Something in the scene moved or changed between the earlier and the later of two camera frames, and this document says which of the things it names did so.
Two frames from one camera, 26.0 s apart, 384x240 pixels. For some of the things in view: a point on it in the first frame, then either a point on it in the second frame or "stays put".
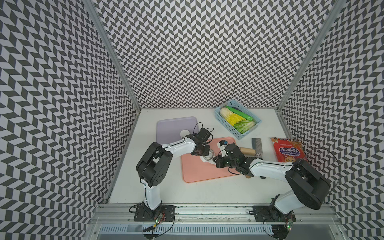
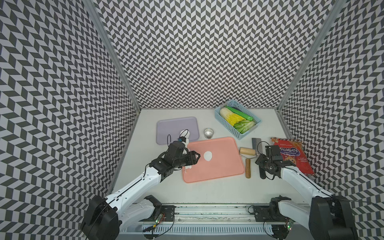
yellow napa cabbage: x=232 y=118 stays put
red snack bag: x=288 y=150 stays put
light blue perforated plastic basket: x=235 y=119 stays put
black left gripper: x=206 y=152 to x=192 y=158
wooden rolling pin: x=247 y=151 stays put
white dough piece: x=208 y=158 to x=187 y=167
